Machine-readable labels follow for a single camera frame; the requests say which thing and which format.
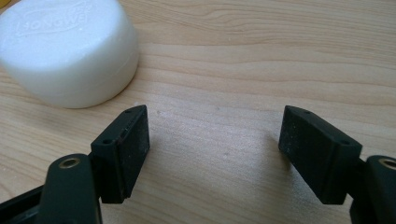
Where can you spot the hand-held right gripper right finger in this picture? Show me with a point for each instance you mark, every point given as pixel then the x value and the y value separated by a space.
pixel 317 155

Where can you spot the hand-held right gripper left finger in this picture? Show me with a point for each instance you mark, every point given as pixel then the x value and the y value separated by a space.
pixel 120 161

